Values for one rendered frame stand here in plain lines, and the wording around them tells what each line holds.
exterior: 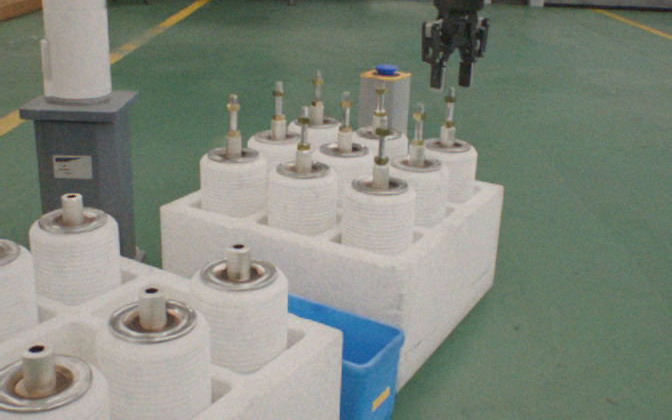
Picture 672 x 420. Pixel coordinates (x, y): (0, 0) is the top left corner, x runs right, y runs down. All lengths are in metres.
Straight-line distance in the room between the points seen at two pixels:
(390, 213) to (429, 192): 0.12
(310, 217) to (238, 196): 0.12
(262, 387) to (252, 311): 0.07
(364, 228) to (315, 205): 0.09
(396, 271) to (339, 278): 0.08
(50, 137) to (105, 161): 0.09
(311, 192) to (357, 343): 0.21
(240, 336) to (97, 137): 0.57
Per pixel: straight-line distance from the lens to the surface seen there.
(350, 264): 1.01
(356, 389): 0.91
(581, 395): 1.13
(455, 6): 1.18
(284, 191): 1.07
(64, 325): 0.88
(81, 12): 1.25
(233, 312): 0.75
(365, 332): 1.00
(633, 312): 1.38
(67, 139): 1.27
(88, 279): 0.92
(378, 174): 1.03
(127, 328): 0.70
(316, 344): 0.81
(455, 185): 1.23
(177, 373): 0.68
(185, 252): 1.17
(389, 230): 1.02
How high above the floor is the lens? 0.59
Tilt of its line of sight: 20 degrees down
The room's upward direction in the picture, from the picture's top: 2 degrees clockwise
